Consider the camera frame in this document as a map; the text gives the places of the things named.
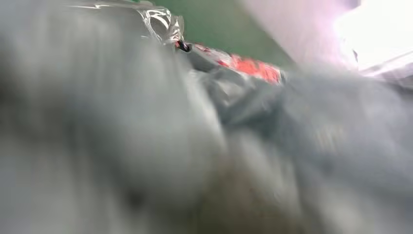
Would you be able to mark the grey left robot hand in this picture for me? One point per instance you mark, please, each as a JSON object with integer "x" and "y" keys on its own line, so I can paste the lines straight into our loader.
{"x": 96, "y": 122}

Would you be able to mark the white courier bag red dot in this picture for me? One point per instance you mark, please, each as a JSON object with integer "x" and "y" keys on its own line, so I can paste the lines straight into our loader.
{"x": 322, "y": 145}

